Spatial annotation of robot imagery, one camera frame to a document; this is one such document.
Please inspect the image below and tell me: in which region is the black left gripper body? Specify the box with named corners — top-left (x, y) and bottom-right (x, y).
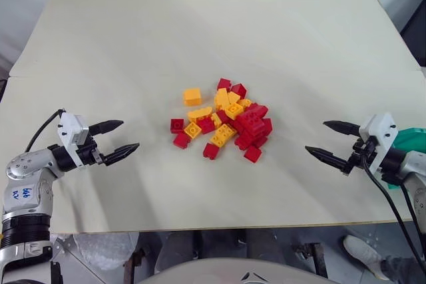
top-left (75, 135), bottom-right (107, 167)

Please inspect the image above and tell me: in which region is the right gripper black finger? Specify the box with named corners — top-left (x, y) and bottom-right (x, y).
top-left (304, 146), bottom-right (351, 176)
top-left (323, 120), bottom-right (362, 139)

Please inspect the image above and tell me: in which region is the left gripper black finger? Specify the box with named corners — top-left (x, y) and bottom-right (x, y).
top-left (99, 142), bottom-right (140, 166)
top-left (88, 119), bottom-right (125, 136)

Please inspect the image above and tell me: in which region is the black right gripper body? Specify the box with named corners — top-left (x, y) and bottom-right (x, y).
top-left (345, 137), bottom-right (379, 175)

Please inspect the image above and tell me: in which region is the green bin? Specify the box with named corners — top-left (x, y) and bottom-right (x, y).
top-left (382, 127), bottom-right (426, 192)

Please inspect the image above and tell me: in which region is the orange plastic toy brick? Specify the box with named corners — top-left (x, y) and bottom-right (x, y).
top-left (183, 88), bottom-right (202, 107)

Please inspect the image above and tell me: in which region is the clear bubble wrap bag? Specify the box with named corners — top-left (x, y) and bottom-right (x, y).
top-left (49, 231), bottom-right (140, 272)

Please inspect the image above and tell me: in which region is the white shoe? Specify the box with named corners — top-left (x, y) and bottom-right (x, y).
top-left (343, 234), bottom-right (391, 281)

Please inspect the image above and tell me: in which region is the rusty metal table leg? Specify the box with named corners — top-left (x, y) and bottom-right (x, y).
top-left (292, 241), bottom-right (329, 279)
top-left (122, 246), bottom-right (148, 284)

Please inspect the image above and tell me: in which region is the dark trouser leg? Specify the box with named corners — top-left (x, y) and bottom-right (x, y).
top-left (380, 255), bottom-right (419, 283)

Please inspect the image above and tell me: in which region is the grey rounded dome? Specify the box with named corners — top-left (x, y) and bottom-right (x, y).
top-left (135, 257), bottom-right (331, 284)

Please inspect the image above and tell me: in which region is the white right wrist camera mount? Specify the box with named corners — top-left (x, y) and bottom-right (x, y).
top-left (358, 112), bottom-right (399, 172)

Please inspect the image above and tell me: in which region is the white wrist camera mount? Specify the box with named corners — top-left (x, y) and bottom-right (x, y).
top-left (358, 112), bottom-right (399, 172)
top-left (56, 110), bottom-right (91, 148)

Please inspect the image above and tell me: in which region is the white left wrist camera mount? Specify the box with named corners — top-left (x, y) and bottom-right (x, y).
top-left (56, 110), bottom-right (91, 148)

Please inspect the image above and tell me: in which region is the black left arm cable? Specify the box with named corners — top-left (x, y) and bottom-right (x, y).
top-left (24, 108), bottom-right (66, 154)

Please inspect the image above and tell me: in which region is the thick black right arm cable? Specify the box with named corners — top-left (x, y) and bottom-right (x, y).
top-left (363, 156), bottom-right (426, 284)

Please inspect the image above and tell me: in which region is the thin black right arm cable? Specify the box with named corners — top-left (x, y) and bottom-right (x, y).
top-left (399, 182), bottom-right (426, 235)

